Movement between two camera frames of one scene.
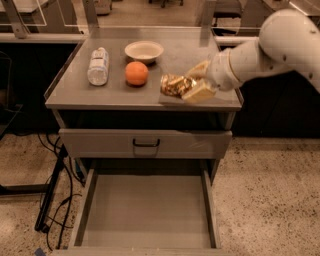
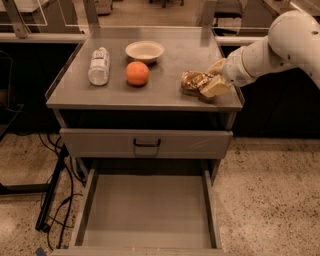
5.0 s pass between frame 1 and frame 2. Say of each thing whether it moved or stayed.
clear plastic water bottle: stayed
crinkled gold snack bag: moved
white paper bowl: stayed
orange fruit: stayed
